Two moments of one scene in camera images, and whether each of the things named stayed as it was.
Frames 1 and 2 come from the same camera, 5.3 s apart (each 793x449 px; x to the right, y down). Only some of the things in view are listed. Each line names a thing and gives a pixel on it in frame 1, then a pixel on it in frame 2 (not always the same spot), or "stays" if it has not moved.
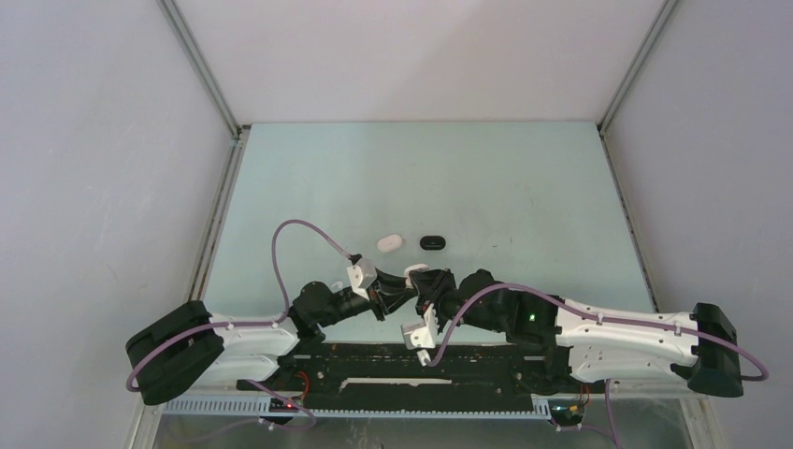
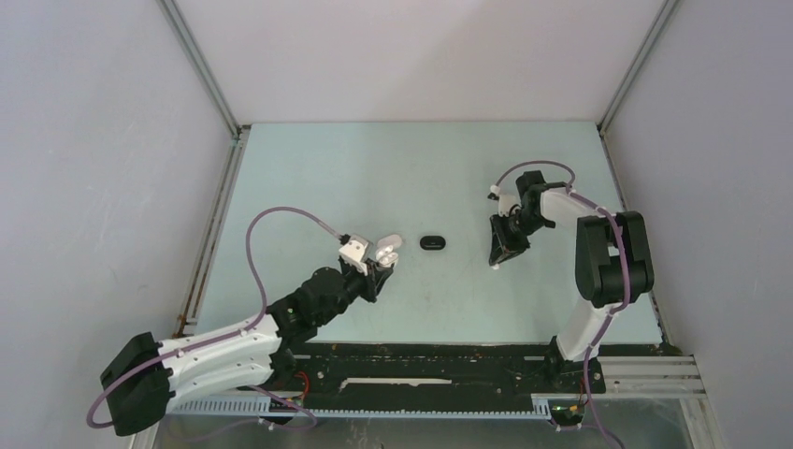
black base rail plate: [386, 376] stays
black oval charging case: [432, 242] stays
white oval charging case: [389, 243] stays
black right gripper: [432, 285] to [503, 246]
